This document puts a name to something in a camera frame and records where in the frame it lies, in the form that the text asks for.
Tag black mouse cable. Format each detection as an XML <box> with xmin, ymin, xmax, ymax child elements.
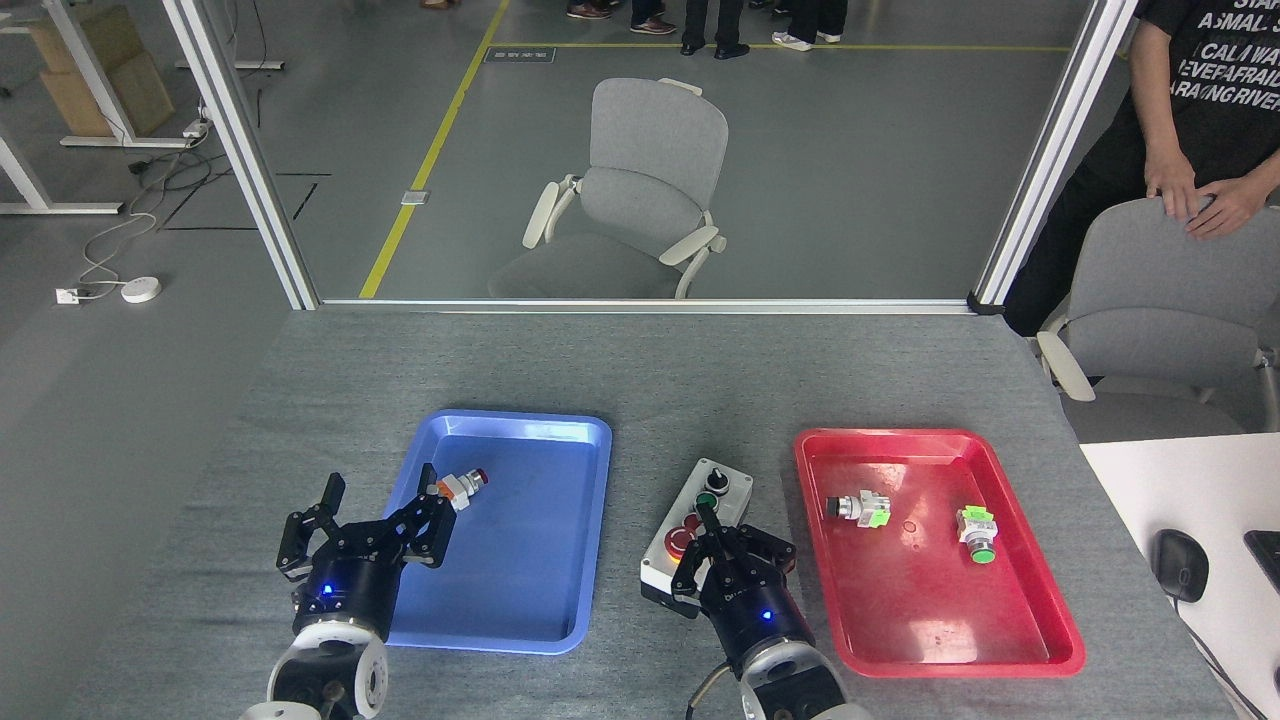
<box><xmin>1175</xmin><ymin>598</ymin><xmax>1273</xmax><ymax>720</ymax></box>

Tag red push button switch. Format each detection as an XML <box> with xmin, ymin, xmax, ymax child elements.
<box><xmin>434</xmin><ymin>467</ymin><xmax>490</xmax><ymax>514</ymax></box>

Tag person's right hand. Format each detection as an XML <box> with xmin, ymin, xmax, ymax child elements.
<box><xmin>1145</xmin><ymin>150</ymin><xmax>1201</xmax><ymax>223</ymax></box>

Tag red plastic tray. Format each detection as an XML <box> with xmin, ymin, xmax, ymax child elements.
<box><xmin>794</xmin><ymin>428</ymin><xmax>1087</xmax><ymax>679</ymax></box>

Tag black selector switch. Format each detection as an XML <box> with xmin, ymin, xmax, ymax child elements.
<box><xmin>826</xmin><ymin>489</ymin><xmax>892</xmax><ymax>530</ymax></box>

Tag white control box with buttons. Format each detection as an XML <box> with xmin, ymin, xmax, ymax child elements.
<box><xmin>640</xmin><ymin>458</ymin><xmax>754</xmax><ymax>621</ymax></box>

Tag cardboard box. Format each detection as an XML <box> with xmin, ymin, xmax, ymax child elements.
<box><xmin>28</xmin><ymin>5</ymin><xmax>176</xmax><ymax>139</ymax></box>

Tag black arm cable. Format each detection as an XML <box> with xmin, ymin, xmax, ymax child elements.
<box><xmin>685</xmin><ymin>662</ymin><xmax>737</xmax><ymax>720</ymax></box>

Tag silver frame post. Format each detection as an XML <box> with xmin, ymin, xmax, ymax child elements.
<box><xmin>162</xmin><ymin>0</ymin><xmax>321</xmax><ymax>311</ymax></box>
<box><xmin>972</xmin><ymin>0</ymin><xmax>1141</xmax><ymax>314</ymax></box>

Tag black computer mouse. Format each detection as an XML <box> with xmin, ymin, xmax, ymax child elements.
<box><xmin>1152</xmin><ymin>528</ymin><xmax>1210</xmax><ymax>603</ymax></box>

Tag black keyboard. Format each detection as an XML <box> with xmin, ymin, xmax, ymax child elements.
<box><xmin>1243</xmin><ymin>530</ymin><xmax>1280</xmax><ymax>591</ymax></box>

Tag blue plastic tray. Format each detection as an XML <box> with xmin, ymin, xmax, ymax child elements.
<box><xmin>385</xmin><ymin>409</ymin><xmax>613</xmax><ymax>656</ymax></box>

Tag grey office chair white armrests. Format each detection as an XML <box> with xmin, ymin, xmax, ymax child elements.
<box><xmin>487</xmin><ymin>77</ymin><xmax>730</xmax><ymax>301</ymax></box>
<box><xmin>1033</xmin><ymin>195</ymin><xmax>1280</xmax><ymax>444</ymax></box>

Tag white side table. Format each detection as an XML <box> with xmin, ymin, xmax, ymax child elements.
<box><xmin>1078</xmin><ymin>432</ymin><xmax>1280</xmax><ymax>720</ymax></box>

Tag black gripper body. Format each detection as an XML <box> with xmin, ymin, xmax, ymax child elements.
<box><xmin>291</xmin><ymin>524</ymin><xmax>407</xmax><ymax>642</ymax></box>
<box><xmin>700</xmin><ymin>558</ymin><xmax>817</xmax><ymax>674</ymax></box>

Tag silver frame rail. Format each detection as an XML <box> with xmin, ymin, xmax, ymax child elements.
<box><xmin>318</xmin><ymin>298</ymin><xmax>977</xmax><ymax>316</ymax></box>

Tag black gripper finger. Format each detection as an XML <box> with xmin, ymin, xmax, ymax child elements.
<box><xmin>672</xmin><ymin>500</ymin><xmax>737</xmax><ymax>601</ymax></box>
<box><xmin>385</xmin><ymin>463</ymin><xmax>458</xmax><ymax>571</ymax></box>
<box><xmin>277</xmin><ymin>473</ymin><xmax>347</xmax><ymax>583</ymax></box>
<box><xmin>734</xmin><ymin>526</ymin><xmax>799</xmax><ymax>575</ymax></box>

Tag white desk frame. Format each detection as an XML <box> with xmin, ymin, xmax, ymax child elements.
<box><xmin>0</xmin><ymin>130</ymin><xmax>123</xmax><ymax>216</ymax></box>
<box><xmin>40</xmin><ymin>0</ymin><xmax>201</xmax><ymax>150</ymax></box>

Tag person's left hand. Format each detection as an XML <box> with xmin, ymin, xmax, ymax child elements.
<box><xmin>1185</xmin><ymin>175</ymin><xmax>1269</xmax><ymax>241</ymax></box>

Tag white floor cable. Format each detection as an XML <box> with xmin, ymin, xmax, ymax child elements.
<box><xmin>78</xmin><ymin>130</ymin><xmax>206</xmax><ymax>298</ymax></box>

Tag green push button switch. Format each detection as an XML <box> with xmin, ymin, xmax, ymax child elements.
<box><xmin>956</xmin><ymin>506</ymin><xmax>998</xmax><ymax>565</ymax></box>

